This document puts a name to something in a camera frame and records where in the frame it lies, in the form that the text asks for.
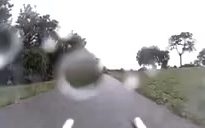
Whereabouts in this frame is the grey asphalt road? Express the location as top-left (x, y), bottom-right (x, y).
top-left (0, 73), bottom-right (202, 128)

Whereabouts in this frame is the broad round tree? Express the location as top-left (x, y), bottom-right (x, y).
top-left (135, 45), bottom-right (171, 70)

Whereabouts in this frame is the robot's own part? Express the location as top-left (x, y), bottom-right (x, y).
top-left (62, 118), bottom-right (75, 128)
top-left (133, 116), bottom-right (148, 128)

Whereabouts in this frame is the group of dark trees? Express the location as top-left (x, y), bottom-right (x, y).
top-left (0, 0), bottom-right (103, 87)

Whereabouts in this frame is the grass verge with bank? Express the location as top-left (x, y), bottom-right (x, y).
top-left (107, 66), bottom-right (205, 128)

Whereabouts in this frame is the tall thin-trunked tree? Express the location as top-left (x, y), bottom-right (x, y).
top-left (168, 31), bottom-right (197, 68)

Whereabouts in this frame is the flat grass verge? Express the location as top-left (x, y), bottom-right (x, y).
top-left (0, 79), bottom-right (56, 112)

